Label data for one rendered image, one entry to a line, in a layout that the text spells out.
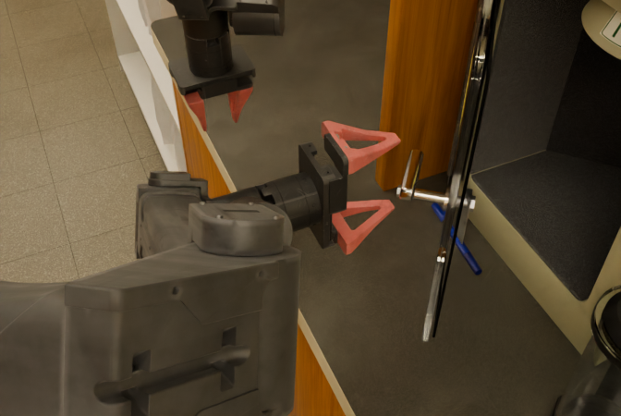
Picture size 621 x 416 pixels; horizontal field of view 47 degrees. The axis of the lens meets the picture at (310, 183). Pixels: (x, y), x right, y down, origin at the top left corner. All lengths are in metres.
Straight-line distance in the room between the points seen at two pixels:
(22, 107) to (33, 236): 0.71
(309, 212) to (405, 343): 0.29
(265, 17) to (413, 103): 0.28
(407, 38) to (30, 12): 2.82
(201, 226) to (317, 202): 0.40
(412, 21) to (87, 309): 0.74
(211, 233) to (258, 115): 0.95
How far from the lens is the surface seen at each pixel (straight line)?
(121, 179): 2.59
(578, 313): 0.96
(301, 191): 0.72
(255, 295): 0.31
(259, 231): 0.32
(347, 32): 1.49
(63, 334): 0.28
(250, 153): 1.19
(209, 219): 0.33
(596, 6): 0.84
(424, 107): 1.06
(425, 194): 0.75
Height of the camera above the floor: 1.73
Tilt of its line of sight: 44 degrees down
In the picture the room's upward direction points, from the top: straight up
